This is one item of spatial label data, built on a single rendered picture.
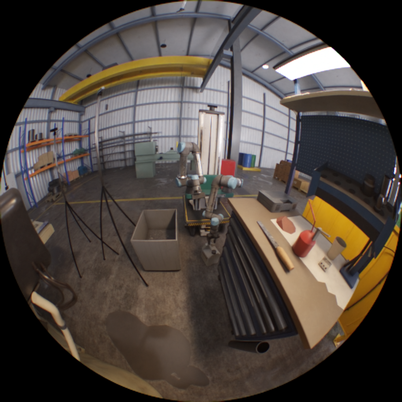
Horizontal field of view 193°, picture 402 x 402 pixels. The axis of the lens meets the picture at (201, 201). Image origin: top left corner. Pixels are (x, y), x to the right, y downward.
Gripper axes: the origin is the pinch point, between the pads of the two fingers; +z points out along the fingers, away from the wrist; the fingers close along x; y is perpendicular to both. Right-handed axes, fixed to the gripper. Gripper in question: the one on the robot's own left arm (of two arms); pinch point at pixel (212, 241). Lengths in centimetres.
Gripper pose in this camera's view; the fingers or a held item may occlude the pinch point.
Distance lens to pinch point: 134.6
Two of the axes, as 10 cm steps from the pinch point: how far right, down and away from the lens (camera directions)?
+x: -9.1, 1.5, -3.9
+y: -4.1, -4.3, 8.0
